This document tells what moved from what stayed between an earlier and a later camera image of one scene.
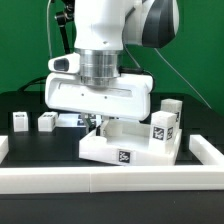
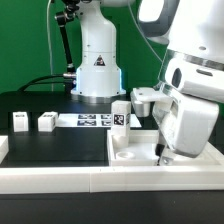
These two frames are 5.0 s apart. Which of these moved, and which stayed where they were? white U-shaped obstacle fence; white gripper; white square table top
Moved: white square table top; white gripper
Stayed: white U-shaped obstacle fence
